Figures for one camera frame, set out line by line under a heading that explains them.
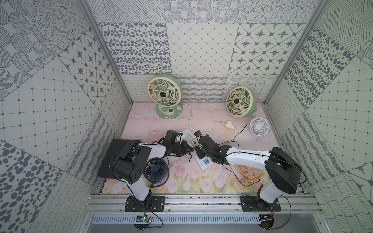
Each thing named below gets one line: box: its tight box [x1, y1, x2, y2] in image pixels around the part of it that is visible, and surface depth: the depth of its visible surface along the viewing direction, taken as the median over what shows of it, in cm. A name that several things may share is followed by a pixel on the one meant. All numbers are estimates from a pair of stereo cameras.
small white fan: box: [249, 116, 272, 141], surface depth 97 cm
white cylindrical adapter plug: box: [224, 120, 235, 130], surface depth 106 cm
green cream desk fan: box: [225, 85, 257, 118], surface depth 104 cm
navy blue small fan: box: [143, 157, 170, 188], surface depth 80 cm
